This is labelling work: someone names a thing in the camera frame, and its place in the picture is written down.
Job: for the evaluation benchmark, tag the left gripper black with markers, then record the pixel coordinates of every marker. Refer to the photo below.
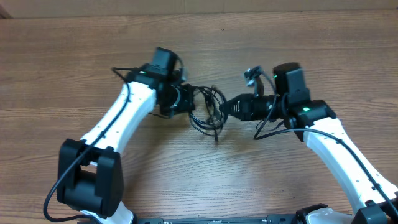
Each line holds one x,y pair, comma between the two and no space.
188,90

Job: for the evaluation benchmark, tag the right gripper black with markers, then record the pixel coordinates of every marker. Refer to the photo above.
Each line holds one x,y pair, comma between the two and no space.
245,107

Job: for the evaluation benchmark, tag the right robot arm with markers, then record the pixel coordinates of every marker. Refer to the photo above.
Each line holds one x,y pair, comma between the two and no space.
372,197

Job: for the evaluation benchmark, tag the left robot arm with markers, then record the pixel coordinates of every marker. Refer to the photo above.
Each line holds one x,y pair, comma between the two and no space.
90,183

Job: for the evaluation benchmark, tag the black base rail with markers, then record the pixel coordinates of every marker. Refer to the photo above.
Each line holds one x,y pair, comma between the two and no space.
269,219

